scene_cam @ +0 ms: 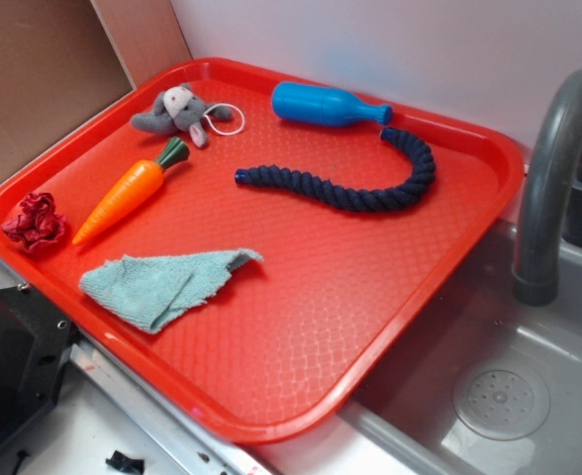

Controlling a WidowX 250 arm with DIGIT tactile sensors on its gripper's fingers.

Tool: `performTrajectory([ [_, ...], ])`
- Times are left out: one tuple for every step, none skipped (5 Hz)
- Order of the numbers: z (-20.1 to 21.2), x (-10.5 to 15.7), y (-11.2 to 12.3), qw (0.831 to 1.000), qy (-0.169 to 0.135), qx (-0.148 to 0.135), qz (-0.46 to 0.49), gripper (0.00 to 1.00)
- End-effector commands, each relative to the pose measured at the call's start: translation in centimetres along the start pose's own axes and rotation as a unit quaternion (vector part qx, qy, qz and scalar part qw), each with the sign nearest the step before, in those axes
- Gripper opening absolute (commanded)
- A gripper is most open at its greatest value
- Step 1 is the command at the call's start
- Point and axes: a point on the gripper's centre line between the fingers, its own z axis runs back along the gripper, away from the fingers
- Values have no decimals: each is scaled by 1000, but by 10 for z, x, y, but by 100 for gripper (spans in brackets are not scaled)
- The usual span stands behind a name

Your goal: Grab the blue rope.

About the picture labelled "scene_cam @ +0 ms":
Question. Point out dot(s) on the grey plastic toy sink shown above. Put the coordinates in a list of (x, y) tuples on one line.
[(479, 383)]

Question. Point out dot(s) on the grey plush bunny toy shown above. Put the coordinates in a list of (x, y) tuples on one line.
[(179, 109)]

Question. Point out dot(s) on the crumpled red fabric piece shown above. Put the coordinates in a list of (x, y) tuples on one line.
[(38, 225)]

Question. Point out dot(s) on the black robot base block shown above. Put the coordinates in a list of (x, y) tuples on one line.
[(35, 342)]

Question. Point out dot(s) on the red plastic tray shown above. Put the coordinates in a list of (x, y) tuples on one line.
[(285, 341)]

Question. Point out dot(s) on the orange plastic toy carrot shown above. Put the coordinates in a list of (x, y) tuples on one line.
[(135, 186)]

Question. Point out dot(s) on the blue plastic toy bottle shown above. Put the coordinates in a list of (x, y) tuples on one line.
[(325, 106)]

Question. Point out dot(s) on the silver metal rail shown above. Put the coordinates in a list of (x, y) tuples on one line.
[(102, 409)]

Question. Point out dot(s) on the grey toy faucet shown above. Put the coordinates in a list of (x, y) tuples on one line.
[(551, 209)]

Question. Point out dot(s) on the light teal cloth rag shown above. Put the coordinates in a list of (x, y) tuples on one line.
[(149, 293)]

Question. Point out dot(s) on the brown cardboard panel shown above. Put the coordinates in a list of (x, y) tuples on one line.
[(63, 62)]

